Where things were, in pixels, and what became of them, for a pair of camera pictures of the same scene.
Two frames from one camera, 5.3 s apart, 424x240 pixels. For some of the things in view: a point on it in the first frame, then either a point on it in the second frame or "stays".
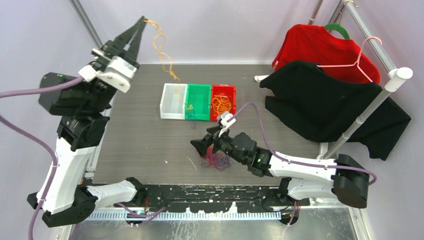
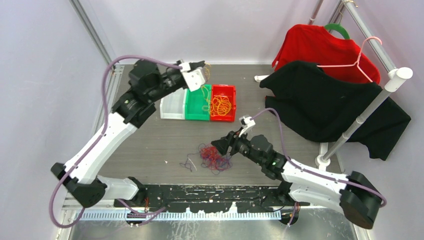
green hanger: [333, 26] stays
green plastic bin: [198, 102] stays
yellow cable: [155, 39] to [205, 108]
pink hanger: [358, 58] stays
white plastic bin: [173, 100] stays
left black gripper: [114, 48] to [195, 65]
